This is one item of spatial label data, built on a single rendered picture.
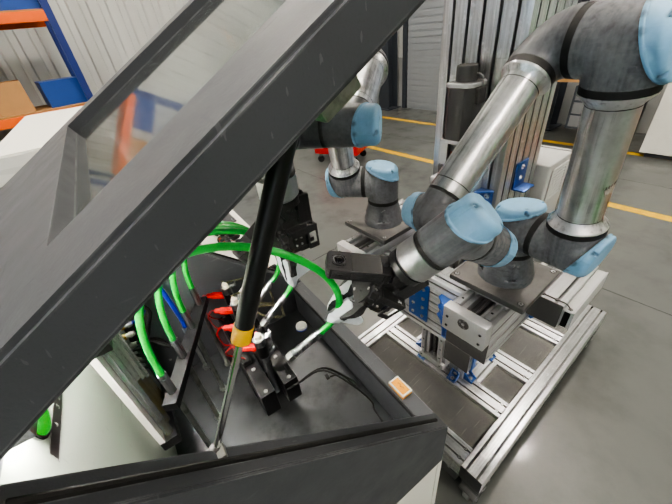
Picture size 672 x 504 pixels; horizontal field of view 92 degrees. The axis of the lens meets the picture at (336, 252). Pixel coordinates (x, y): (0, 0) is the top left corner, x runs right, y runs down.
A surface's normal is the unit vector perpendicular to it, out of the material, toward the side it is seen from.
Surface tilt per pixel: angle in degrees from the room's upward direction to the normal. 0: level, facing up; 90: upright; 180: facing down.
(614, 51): 96
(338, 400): 0
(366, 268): 20
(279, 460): 43
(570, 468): 0
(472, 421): 0
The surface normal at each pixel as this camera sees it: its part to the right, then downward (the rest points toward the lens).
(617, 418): -0.11, -0.82
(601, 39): -0.85, 0.26
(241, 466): 0.48, -0.87
